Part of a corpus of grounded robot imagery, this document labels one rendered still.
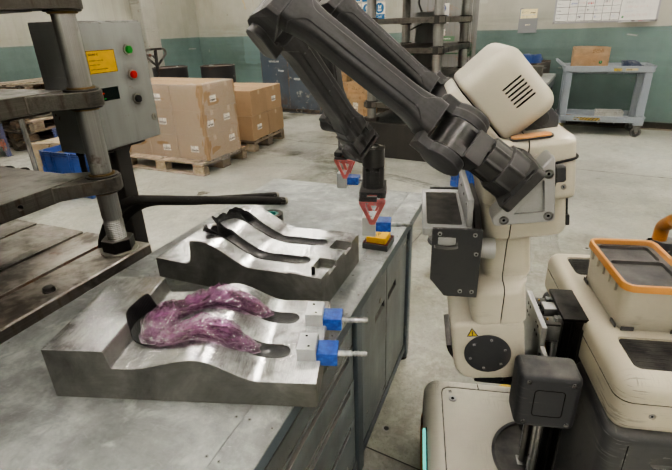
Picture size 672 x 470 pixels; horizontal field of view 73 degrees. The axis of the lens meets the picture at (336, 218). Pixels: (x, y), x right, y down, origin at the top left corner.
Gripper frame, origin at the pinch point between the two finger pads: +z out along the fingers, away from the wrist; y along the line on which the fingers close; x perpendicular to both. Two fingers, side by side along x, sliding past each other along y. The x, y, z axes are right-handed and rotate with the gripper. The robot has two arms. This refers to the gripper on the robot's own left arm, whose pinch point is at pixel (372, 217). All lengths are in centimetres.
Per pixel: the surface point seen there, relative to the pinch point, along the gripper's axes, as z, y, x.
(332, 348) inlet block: 7.9, 44.1, -4.3
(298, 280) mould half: 7.8, 21.0, -16.2
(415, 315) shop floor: 96, -92, 16
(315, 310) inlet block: 6.7, 34.0, -9.5
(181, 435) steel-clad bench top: 15, 61, -28
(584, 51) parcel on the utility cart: -3, -533, 225
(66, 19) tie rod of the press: -51, -6, -81
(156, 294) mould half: 5, 34, -45
